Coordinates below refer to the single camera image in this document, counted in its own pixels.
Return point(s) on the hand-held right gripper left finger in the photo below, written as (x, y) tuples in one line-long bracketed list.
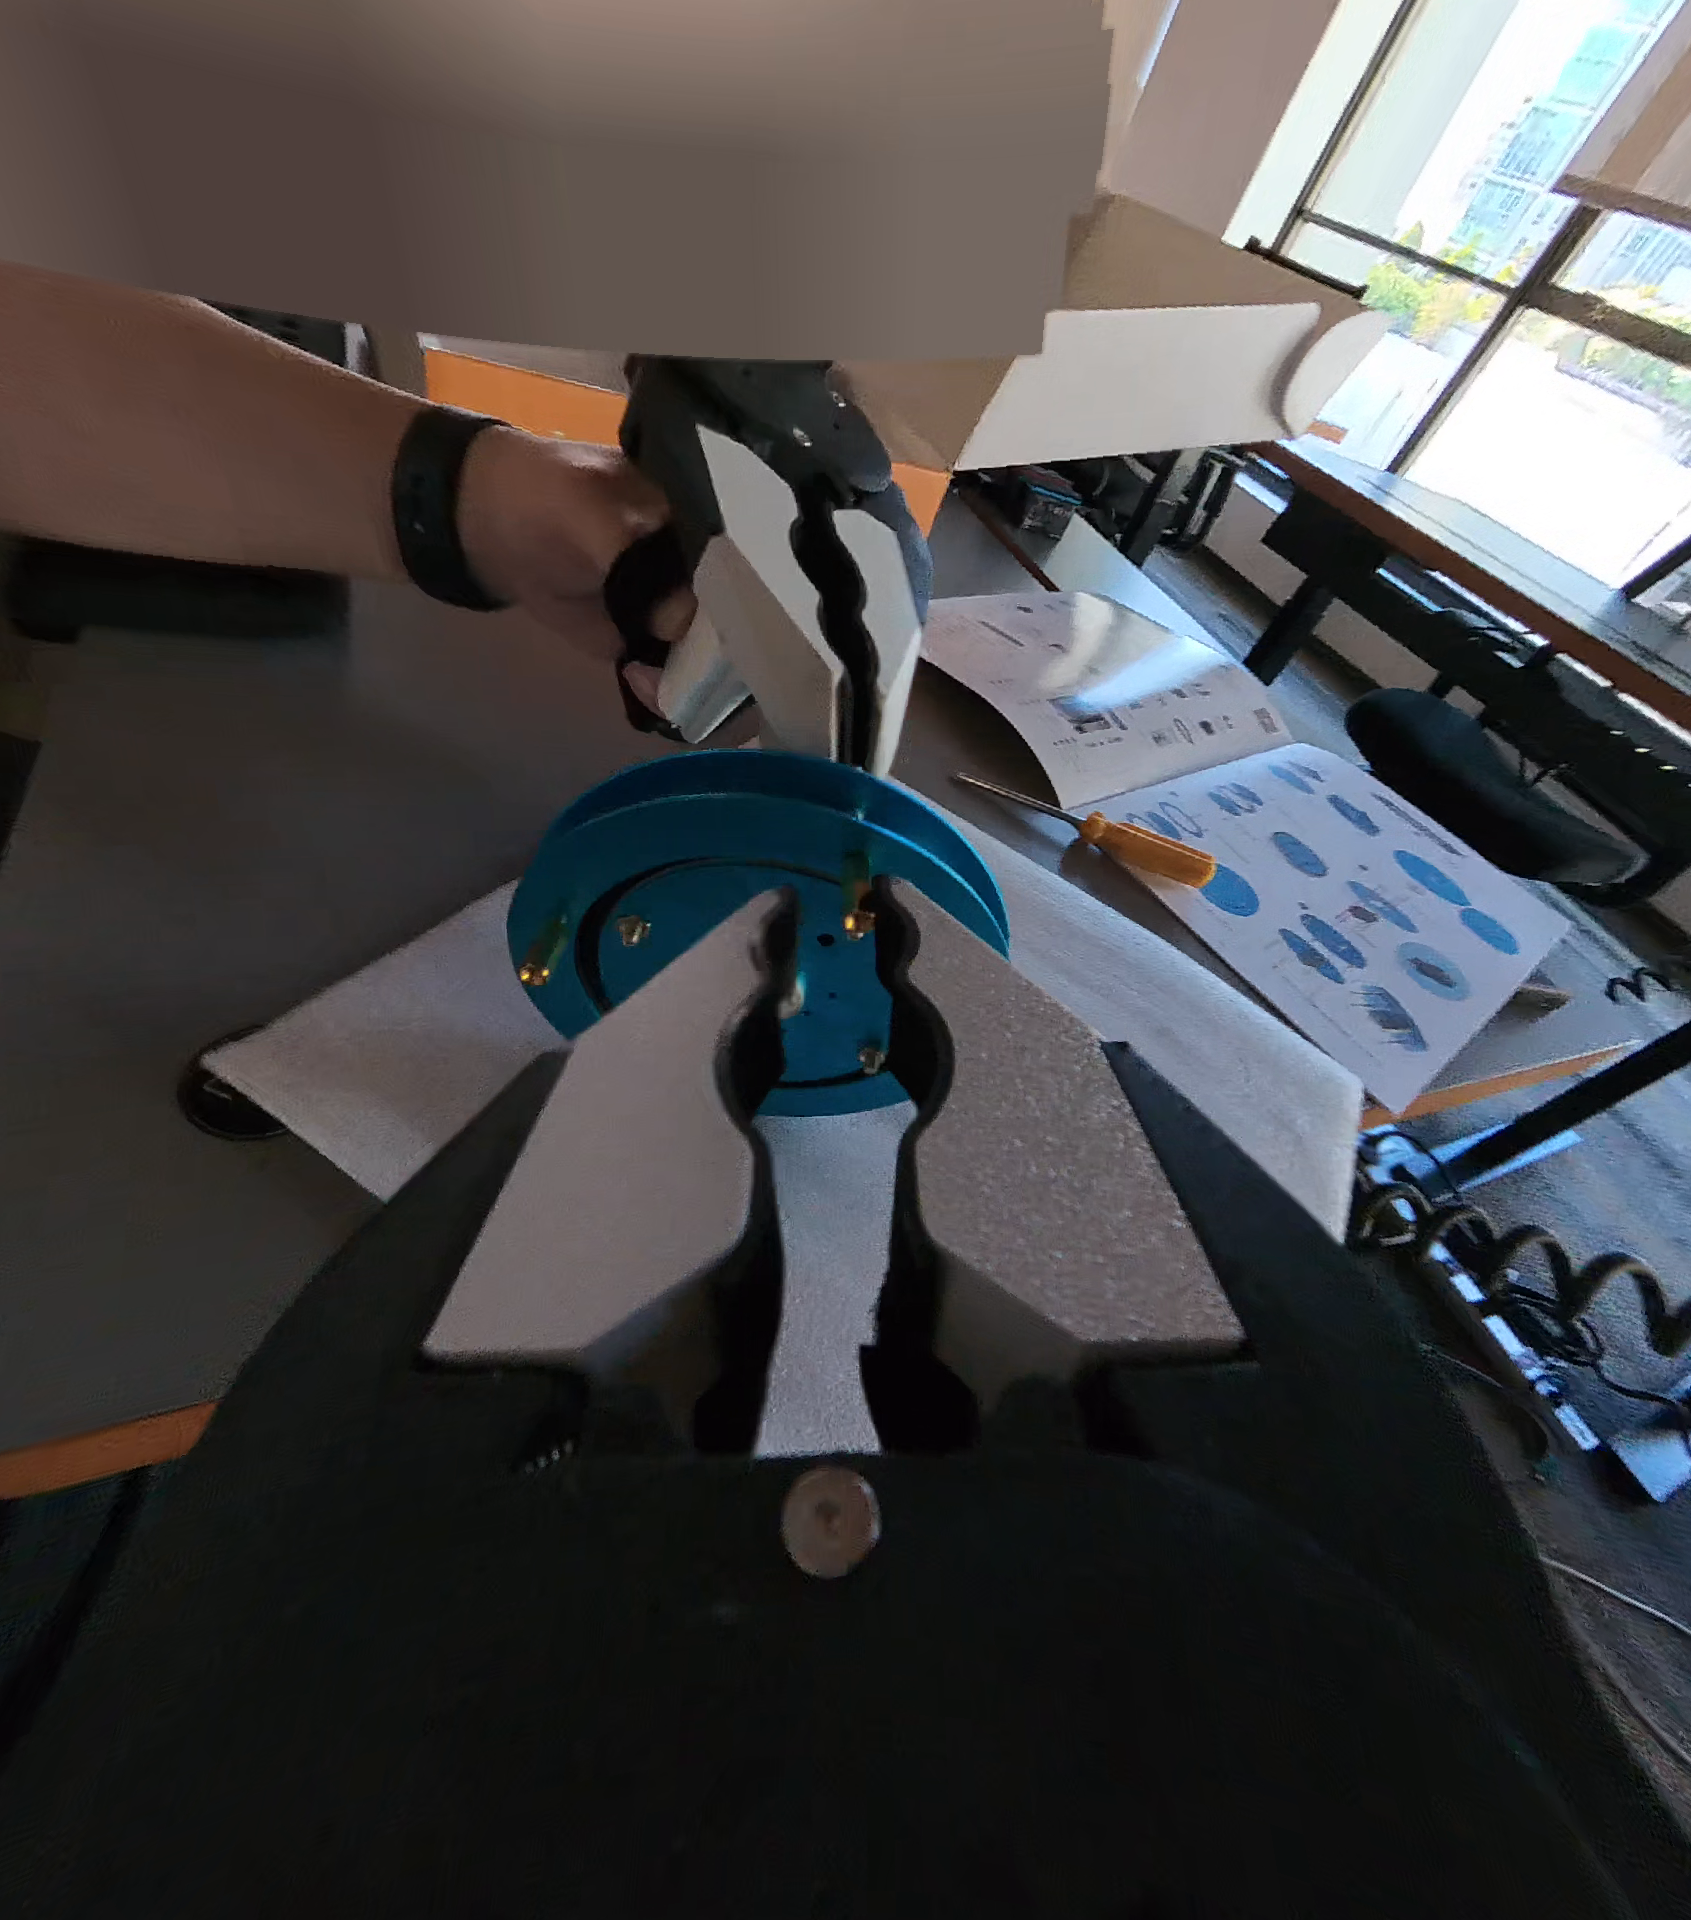
[(605, 1201)]

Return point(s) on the printed instruction manual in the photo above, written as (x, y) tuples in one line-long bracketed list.
[(1309, 900)]

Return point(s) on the person's left hand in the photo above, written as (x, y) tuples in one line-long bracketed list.
[(545, 525)]

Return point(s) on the large glass window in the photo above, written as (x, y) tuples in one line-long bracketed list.
[(1609, 301)]

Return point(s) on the black electronics box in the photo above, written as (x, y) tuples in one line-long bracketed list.
[(1047, 503)]

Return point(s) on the dark blue stool chair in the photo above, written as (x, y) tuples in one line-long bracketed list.
[(1475, 781)]

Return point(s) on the black wristband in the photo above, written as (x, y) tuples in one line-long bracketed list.
[(439, 510)]

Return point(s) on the dark grey desk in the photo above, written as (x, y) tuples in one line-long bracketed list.
[(110, 900)]

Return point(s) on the person's left forearm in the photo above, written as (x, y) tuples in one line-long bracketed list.
[(110, 421)]

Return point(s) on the wooden office table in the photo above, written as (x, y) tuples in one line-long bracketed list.
[(1535, 600)]

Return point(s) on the white power strip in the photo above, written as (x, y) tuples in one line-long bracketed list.
[(1535, 1380)]

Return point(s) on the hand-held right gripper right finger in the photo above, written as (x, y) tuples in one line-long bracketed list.
[(1069, 1201)]

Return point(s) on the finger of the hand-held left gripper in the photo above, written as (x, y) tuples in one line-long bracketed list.
[(761, 600), (889, 600)]

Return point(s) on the black desk leg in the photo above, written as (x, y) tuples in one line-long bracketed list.
[(1625, 1073)]

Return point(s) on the person's dark trousers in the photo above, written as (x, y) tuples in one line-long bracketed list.
[(4, 1650)]

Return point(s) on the orange cardboard box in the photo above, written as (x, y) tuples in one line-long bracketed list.
[(1159, 375)]

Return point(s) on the blue round metal turntable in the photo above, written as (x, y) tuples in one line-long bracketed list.
[(725, 811)]

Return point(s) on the black round desk badge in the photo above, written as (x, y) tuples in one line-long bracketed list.
[(222, 1103)]

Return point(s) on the white foam sheet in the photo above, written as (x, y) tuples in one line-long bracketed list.
[(364, 1050)]

